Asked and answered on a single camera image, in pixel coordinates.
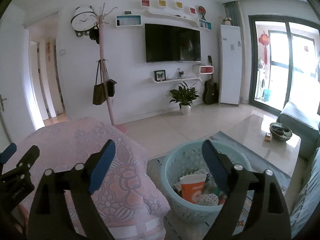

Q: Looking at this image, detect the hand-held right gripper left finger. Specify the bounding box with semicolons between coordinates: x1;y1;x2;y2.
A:
27;139;117;240

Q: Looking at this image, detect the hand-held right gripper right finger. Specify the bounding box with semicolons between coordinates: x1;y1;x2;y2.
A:
201;133;292;240

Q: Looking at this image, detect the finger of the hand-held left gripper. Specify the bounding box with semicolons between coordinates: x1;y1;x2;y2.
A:
0;143;17;165
0;145;40;180

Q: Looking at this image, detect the white paper wrapper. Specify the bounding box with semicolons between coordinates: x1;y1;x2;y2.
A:
186;167;210;178

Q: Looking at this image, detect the green packet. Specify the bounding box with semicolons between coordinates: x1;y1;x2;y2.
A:
205;177;220;195

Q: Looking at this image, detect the orange paper cup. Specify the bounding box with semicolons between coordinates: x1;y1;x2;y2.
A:
179;174;207;204

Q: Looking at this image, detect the white dotted paper box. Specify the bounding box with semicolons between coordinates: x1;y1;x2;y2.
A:
199;194;219;206

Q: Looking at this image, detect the light blue plastic basket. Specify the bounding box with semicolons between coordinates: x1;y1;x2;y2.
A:
161;140;253;223

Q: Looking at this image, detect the person's left forearm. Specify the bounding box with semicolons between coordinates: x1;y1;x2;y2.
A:
0;200;32;240

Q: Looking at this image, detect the glossy coffee table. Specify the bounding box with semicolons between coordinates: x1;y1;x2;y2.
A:
222;114;302;178

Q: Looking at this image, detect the grey patterned rug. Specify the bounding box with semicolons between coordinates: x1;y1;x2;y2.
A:
147;130;292;240

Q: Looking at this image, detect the dark bowl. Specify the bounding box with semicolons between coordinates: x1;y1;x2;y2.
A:
269;122;293;139

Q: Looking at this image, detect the brown tote bag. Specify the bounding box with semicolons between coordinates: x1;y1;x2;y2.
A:
92;61;108;106

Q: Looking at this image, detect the dark acoustic guitar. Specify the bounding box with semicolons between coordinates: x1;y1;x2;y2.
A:
202;55;219;105

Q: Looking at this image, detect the white hallway door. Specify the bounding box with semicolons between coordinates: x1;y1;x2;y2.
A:
37;42;53;118

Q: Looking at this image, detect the potted green plant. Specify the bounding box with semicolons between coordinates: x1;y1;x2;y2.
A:
169;81;200;115

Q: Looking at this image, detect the black small bag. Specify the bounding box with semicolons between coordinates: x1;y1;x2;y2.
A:
107;79;117;97

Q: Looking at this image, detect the white washing machine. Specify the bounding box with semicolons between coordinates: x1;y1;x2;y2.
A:
257;69;267;99

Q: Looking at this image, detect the low curved white shelf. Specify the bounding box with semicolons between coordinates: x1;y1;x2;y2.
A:
149;76;203;83

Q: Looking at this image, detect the red white box shelf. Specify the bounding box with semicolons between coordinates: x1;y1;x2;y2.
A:
199;65;213;76

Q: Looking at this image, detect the grey sofa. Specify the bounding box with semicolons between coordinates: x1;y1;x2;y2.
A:
279;102;320;159

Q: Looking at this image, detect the blue patterned sofa cover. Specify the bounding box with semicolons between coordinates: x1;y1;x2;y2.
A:
290;147;320;238

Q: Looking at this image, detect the white standing air conditioner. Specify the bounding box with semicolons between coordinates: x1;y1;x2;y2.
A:
219;24;243;105

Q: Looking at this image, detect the pink coat rack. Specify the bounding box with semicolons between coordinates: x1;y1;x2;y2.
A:
94;2;128;133

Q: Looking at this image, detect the sliding glass door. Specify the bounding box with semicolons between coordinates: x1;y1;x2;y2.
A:
248;15;320;117

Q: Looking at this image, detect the black hat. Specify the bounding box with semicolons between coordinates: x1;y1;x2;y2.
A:
89;25;100;45

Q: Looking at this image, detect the red knot decoration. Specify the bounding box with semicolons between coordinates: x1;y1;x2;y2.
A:
258;31;271;64

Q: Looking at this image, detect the wide blue white box shelf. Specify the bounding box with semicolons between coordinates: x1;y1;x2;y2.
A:
116;15;142;27

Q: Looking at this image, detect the grey green curtain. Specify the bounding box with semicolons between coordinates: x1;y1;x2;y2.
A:
223;1;242;27

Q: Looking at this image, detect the long curved white shelf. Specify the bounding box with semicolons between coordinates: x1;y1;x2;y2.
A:
144;7;200;28

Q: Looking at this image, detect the white door with handle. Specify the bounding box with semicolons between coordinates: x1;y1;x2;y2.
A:
0;94;13;145

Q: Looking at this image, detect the black wall television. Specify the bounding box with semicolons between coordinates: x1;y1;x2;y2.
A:
145;23;202;63

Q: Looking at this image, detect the round wall clock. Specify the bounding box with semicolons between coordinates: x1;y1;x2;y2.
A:
71;6;95;37

